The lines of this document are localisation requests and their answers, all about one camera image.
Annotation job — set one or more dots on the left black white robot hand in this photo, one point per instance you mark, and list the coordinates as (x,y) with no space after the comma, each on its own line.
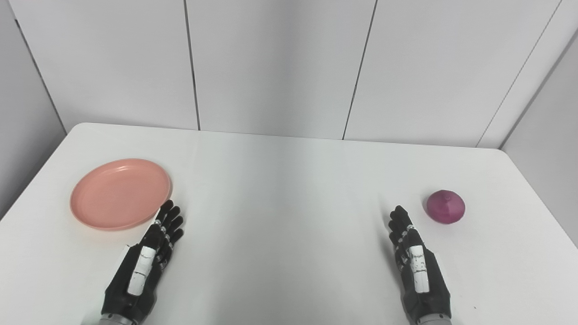
(143,266)

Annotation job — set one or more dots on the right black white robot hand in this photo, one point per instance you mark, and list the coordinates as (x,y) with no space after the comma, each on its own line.
(420,271)

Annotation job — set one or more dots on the purple red onion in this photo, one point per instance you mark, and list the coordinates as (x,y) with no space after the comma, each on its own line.
(445,206)

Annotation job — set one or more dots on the pink round plate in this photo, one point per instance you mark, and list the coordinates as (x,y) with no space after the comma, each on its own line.
(120,194)

